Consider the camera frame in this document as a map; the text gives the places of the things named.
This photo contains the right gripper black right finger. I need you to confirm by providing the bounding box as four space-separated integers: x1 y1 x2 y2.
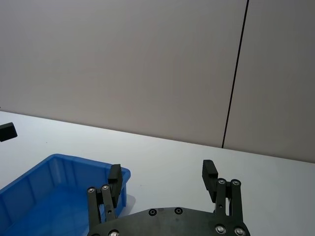
202 159 245 223

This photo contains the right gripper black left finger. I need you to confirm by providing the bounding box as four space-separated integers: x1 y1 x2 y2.
87 164 123 226

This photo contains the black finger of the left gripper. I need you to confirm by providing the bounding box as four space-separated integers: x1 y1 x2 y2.
0 122 18 143

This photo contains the blue plastic bin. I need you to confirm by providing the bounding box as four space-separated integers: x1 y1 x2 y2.
0 153 131 236

